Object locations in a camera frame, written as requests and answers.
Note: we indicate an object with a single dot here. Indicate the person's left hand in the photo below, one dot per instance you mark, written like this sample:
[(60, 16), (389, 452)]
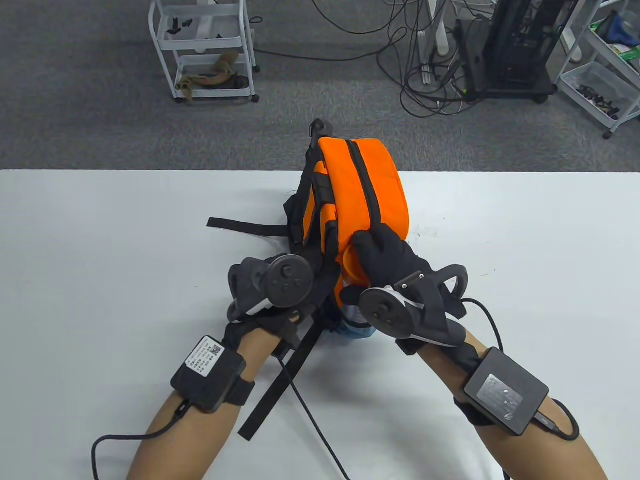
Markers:
[(272, 325)]

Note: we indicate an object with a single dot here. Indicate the person's right hand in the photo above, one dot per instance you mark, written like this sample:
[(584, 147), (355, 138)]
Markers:
[(390, 255)]

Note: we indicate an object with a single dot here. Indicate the orange and blue school bag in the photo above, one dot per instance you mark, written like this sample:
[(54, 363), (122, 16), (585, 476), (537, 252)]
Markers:
[(370, 190)]

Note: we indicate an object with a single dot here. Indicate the person's right forearm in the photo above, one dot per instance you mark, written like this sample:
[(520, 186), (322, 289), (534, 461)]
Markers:
[(545, 450)]

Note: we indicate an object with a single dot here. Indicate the person's left forearm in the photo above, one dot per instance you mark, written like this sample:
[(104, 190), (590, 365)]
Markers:
[(190, 440)]

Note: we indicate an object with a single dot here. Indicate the black tracking controller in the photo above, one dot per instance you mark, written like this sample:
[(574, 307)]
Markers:
[(385, 310), (287, 280)]

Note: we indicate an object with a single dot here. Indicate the black wrist module white label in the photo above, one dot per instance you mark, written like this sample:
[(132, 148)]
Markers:
[(210, 372)]

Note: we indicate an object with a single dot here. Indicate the white table leg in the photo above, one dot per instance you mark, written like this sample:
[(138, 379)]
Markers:
[(440, 30)]

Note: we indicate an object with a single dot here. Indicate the black equipment rack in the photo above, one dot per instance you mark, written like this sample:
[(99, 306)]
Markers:
[(515, 45)]

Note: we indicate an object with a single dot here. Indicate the white rolling cart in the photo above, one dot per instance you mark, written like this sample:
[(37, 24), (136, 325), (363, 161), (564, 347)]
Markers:
[(205, 40)]

